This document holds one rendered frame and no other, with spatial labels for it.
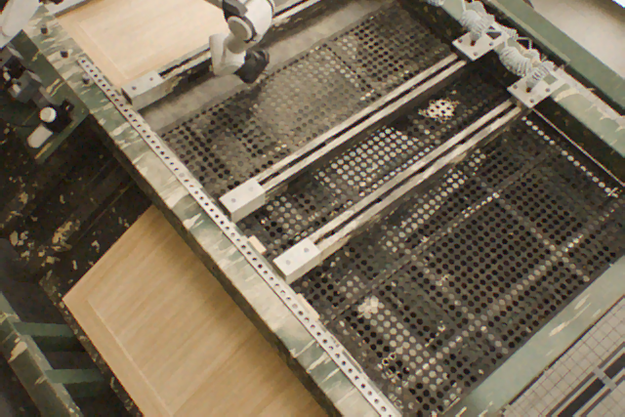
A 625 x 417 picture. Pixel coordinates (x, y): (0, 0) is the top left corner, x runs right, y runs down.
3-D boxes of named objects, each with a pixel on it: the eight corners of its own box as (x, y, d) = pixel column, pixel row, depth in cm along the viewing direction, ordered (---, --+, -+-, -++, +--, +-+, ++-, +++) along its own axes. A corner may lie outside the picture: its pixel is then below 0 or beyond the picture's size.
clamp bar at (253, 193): (215, 206, 227) (213, 160, 207) (480, 40, 276) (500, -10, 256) (234, 229, 223) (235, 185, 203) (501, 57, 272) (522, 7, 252)
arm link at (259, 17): (253, 42, 226) (284, 18, 210) (233, 63, 221) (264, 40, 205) (228, 16, 224) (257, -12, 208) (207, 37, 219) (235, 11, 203)
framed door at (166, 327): (65, 299, 256) (62, 299, 254) (176, 184, 252) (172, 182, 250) (224, 522, 222) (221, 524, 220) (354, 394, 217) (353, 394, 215)
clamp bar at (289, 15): (119, 97, 247) (109, 45, 227) (383, -40, 296) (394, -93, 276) (137, 116, 243) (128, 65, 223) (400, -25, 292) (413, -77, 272)
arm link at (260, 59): (253, 91, 249) (233, 85, 239) (235, 72, 253) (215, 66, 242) (276, 61, 246) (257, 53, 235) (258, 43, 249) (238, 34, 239)
